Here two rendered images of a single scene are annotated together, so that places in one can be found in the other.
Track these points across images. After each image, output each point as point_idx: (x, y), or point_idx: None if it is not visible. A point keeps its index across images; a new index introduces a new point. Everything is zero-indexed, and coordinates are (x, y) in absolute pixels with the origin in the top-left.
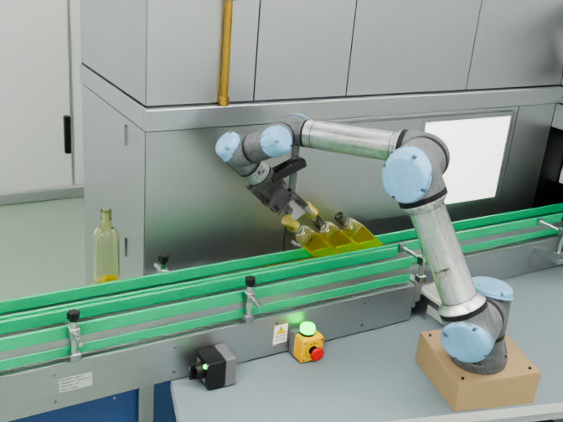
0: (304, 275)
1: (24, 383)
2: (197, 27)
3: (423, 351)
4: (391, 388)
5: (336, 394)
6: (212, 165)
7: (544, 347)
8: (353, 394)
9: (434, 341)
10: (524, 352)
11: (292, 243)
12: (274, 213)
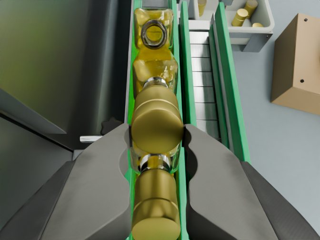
0: None
1: None
2: None
3: (296, 97)
4: (313, 155)
5: (315, 220)
6: None
7: (275, 0)
8: (317, 200)
9: (312, 84)
10: (279, 16)
11: (88, 142)
12: (2, 165)
